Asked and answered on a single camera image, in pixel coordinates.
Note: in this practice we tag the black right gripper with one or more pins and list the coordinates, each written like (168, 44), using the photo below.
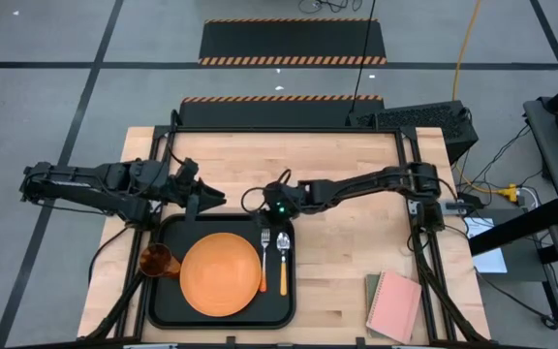
(281, 199)

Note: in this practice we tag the black frame clip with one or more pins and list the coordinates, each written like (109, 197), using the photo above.
(356, 342)
(230, 340)

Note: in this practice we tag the black plastic serving tray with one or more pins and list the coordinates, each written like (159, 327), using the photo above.
(163, 310)

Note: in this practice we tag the pink spiral notebook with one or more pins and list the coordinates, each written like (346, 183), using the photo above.
(395, 305)

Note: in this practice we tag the translucent orange plastic cup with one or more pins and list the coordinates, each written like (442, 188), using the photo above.
(158, 262)

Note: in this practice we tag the black hazard-striped floor mat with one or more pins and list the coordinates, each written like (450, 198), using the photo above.
(288, 41)
(279, 114)

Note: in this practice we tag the orange plastic plate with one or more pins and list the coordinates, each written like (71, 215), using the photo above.
(221, 274)

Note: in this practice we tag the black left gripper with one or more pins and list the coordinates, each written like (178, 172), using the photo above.
(182, 191)

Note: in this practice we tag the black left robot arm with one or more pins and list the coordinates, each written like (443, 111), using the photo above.
(80, 186)

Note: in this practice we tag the yellow plug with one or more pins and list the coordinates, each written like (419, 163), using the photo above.
(509, 193)

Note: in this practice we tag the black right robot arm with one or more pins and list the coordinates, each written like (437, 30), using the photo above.
(371, 181)

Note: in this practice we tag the grey power adapter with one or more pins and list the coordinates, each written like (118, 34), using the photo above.
(455, 208)

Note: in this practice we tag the white paper sheet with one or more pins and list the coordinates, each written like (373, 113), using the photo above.
(489, 259)

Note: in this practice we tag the black aluminium table frame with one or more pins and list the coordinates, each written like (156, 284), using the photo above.
(284, 130)

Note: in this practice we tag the green notebook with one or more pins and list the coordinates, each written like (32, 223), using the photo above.
(371, 295)

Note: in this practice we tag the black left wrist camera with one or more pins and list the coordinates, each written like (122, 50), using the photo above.
(188, 169)

